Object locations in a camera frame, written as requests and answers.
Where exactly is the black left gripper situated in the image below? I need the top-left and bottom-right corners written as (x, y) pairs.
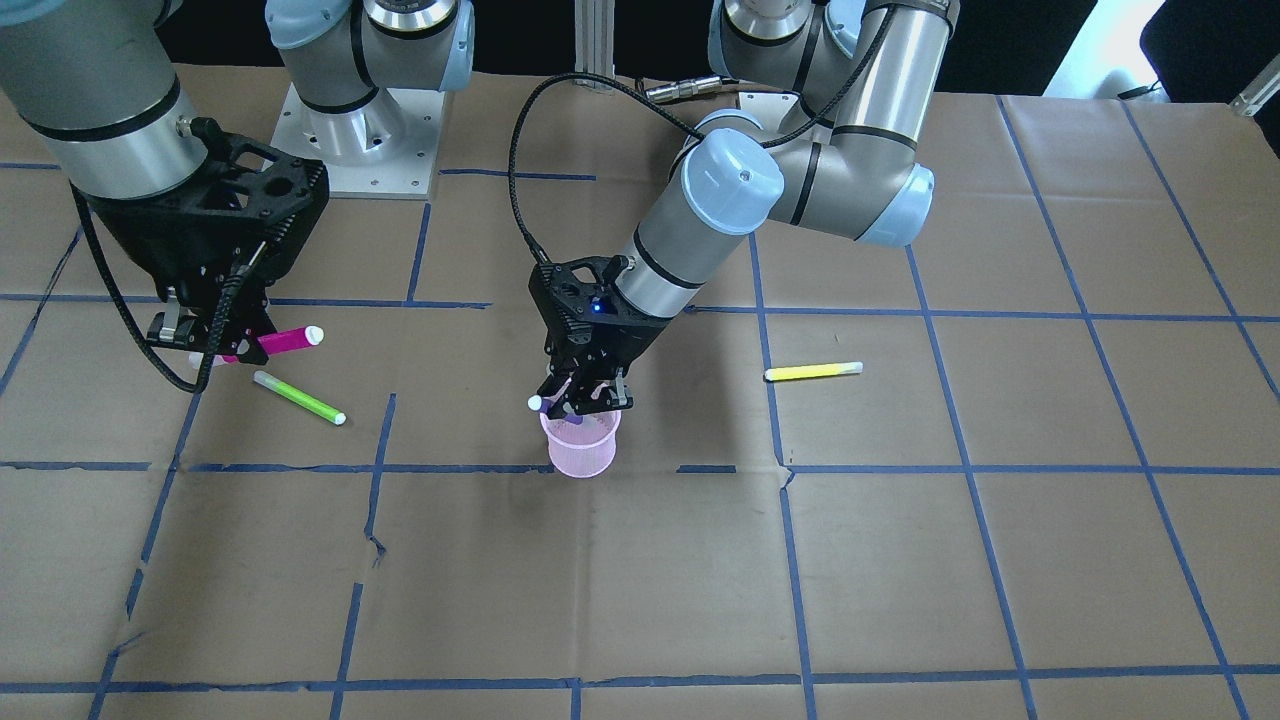
top-left (529, 256), bottom-right (671, 418)

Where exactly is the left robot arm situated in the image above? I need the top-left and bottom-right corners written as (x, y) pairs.
top-left (524, 1), bottom-right (960, 419)

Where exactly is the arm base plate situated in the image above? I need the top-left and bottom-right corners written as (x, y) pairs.
top-left (739, 91), bottom-right (799, 117)
top-left (270, 86), bottom-right (451, 201)

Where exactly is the purple pen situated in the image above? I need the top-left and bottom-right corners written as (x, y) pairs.
top-left (527, 395), bottom-right (585, 429)

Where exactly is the aluminium frame post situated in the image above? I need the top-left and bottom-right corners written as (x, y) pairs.
top-left (573, 0), bottom-right (616, 79)

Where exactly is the pink mesh cup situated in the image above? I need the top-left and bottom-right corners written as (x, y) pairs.
top-left (539, 410), bottom-right (622, 478)

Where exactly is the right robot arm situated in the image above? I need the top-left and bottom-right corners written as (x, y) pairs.
top-left (3, 1), bottom-right (476, 364)

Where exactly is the yellow pen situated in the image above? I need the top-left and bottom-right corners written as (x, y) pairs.
top-left (763, 361), bottom-right (864, 383)

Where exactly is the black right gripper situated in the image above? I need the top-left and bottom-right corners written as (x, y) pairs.
top-left (88, 132), bottom-right (330, 366)

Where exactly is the green pen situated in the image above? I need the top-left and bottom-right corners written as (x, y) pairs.
top-left (252, 370), bottom-right (347, 427)

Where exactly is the pink pen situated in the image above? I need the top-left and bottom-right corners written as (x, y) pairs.
top-left (188, 325), bottom-right (325, 369)

